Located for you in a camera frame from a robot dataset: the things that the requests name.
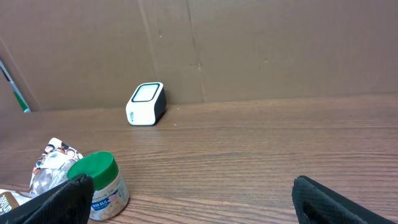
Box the white barcode scanner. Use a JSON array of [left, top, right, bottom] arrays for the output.
[[126, 82, 167, 126]]

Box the brown white snack bag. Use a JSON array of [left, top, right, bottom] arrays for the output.
[[0, 137, 84, 216]]

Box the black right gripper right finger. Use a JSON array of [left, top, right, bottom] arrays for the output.
[[292, 175, 394, 224]]

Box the green white pole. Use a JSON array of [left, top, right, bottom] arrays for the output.
[[0, 61, 31, 113]]

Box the green lid spice jar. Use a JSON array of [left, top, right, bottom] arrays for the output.
[[67, 151, 129, 221]]

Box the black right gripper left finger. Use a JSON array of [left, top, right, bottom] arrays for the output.
[[1, 174, 94, 224]]

